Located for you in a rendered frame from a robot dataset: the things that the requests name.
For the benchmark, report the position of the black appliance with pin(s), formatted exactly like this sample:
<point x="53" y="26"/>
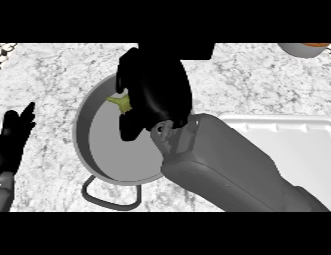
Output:
<point x="197" y="50"/>

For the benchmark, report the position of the dark purple eggplant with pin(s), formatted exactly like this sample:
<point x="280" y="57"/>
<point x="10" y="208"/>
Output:
<point x="129" y="127"/>

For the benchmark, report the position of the grey bowl with orange contents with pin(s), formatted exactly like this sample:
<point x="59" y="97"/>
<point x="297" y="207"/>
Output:
<point x="302" y="50"/>

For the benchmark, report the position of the white tray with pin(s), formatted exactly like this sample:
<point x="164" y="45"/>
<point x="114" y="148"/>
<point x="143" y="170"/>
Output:
<point x="300" y="149"/>

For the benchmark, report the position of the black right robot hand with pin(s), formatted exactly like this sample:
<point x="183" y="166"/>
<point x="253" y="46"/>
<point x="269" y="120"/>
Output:
<point x="160" y="86"/>

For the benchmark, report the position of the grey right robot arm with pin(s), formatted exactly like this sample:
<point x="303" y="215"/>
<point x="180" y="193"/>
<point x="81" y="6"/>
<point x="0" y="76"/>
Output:
<point x="222" y="162"/>

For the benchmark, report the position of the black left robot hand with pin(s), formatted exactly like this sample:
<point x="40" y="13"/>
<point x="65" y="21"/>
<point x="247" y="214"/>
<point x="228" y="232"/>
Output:
<point x="6" y="146"/>

